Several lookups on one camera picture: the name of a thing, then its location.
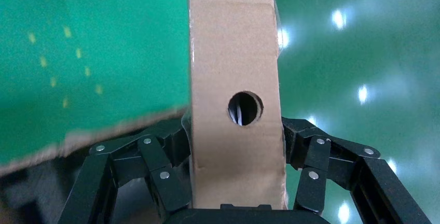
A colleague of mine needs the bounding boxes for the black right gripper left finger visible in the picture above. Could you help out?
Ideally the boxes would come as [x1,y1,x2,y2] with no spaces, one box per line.
[58,117,191,224]

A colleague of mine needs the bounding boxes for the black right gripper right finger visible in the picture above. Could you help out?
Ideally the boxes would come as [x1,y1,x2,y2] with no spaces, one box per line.
[282,117,432,224]

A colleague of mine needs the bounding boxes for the small cardboard box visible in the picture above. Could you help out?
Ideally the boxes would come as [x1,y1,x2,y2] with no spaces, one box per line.
[188,0,288,211]

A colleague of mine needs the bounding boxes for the green cloth side table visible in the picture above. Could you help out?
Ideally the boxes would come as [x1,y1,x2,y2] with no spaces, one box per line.
[0,0,192,177]

